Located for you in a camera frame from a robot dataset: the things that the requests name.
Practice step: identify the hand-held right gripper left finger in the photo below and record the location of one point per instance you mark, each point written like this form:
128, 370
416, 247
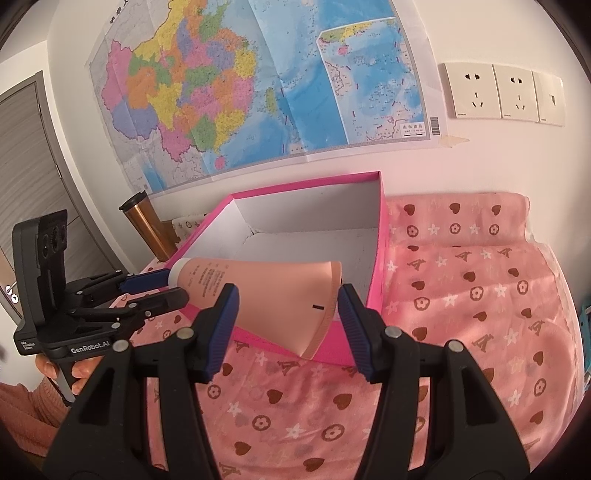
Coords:
224, 332

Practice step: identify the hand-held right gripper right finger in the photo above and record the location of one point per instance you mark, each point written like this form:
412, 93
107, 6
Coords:
355, 332

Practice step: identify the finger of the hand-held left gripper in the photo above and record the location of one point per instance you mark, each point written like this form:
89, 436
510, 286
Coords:
161, 299
147, 280

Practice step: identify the pink cream tube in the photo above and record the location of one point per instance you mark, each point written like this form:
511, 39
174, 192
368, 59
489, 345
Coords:
277, 300

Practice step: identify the pink cardboard box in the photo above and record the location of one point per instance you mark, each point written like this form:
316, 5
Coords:
304, 230

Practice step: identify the person's left forearm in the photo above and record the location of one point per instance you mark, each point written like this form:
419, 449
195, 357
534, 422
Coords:
27, 406

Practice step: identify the person's left hand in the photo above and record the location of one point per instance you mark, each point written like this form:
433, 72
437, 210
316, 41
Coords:
85, 367

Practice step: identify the copper travel tumbler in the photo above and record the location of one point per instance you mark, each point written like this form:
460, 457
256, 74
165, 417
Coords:
150, 226

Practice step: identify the pink printed cloth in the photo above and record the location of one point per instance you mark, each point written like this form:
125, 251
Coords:
461, 300

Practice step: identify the grey door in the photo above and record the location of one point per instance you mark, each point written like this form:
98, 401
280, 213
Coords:
37, 161

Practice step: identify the beige tape strip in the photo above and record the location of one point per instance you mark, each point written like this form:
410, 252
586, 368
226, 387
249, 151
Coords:
455, 141

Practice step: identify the blue plastic rack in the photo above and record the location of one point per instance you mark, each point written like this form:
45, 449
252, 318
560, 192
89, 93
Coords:
586, 316

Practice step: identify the colourful wall map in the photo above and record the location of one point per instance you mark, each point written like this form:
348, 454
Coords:
231, 83

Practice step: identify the white wall socket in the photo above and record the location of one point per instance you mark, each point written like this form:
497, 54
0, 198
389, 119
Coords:
468, 90
515, 92

